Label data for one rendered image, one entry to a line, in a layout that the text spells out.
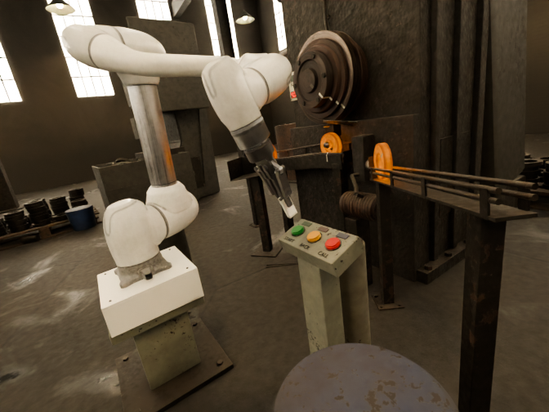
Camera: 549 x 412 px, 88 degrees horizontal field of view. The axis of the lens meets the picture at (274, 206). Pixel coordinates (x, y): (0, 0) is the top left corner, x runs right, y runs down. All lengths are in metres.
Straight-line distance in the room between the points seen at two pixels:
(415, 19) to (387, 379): 1.38
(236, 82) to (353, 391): 0.67
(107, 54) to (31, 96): 10.47
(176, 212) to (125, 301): 0.37
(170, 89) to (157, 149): 2.88
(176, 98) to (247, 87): 3.35
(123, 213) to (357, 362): 0.84
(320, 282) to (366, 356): 0.22
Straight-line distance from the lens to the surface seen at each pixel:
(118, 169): 3.60
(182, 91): 4.09
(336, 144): 1.70
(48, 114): 11.36
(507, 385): 1.34
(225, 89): 0.69
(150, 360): 1.30
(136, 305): 1.08
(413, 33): 1.58
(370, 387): 0.65
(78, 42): 1.09
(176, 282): 1.08
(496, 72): 2.19
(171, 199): 1.19
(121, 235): 1.11
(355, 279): 0.98
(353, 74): 1.57
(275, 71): 0.80
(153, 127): 1.18
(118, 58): 0.98
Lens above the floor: 0.92
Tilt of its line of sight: 16 degrees down
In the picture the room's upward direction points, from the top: 9 degrees counter-clockwise
